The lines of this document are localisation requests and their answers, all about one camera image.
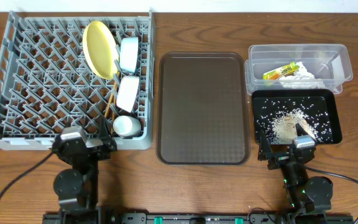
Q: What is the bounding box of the grey plastic dish rack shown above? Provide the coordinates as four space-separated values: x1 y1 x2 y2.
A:
0 10 155 151

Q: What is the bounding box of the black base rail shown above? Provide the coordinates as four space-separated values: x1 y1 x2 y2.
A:
42 213 354 224

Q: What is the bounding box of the green snack wrapper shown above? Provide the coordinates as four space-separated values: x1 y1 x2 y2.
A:
262 62 300 80

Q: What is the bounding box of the yellow plate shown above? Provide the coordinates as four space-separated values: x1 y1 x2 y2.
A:
83 21 119 80

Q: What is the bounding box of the black waste tray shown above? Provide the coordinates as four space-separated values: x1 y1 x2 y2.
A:
252 89 342 145

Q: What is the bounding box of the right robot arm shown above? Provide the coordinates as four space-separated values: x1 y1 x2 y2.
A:
257 124 333 223

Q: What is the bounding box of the light blue bowl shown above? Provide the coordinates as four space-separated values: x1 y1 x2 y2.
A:
119 37 139 73

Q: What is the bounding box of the clear plastic waste bin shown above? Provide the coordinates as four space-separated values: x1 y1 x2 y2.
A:
245 44 353 95

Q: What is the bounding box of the white plastic cup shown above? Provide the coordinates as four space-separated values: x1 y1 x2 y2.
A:
113 116 142 138

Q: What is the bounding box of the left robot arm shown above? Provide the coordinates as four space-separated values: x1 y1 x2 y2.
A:
52 118 117 216

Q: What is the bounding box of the wooden chopstick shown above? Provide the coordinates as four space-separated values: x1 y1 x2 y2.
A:
104 83 117 119
110 102 116 135

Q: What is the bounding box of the brown serving tray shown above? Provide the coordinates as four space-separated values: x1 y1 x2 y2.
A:
157 52 250 166

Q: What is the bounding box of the white bowl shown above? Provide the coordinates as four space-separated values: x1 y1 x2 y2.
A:
116 76 140 113

